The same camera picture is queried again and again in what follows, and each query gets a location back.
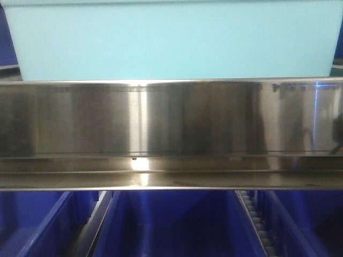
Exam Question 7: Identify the light cyan plastic bin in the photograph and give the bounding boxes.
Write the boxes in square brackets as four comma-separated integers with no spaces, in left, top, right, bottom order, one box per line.
[1,1,342,80]

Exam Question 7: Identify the blue bin lower centre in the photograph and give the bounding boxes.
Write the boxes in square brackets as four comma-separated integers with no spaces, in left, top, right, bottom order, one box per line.
[94,190,265,256]

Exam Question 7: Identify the blue bin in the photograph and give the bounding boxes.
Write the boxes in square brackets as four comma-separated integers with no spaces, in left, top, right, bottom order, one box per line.
[251,190,342,256]
[94,190,265,256]
[1,191,99,256]

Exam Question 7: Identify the white roller track right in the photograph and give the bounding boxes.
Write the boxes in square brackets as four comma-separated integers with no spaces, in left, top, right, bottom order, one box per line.
[235,190,277,256]

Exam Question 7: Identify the metal lane divider left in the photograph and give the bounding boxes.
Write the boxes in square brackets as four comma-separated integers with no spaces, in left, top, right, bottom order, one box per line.
[65,191,113,256]

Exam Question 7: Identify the blue bin lower right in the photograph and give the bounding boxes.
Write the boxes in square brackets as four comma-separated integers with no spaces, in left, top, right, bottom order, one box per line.
[251,190,342,256]

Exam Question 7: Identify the blue bin lower left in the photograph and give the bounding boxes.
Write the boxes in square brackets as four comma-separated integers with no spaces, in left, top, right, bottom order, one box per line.
[1,191,99,256]

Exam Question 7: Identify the stainless steel shelf front rail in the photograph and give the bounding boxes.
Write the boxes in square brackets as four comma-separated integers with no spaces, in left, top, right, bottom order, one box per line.
[1,77,342,191]

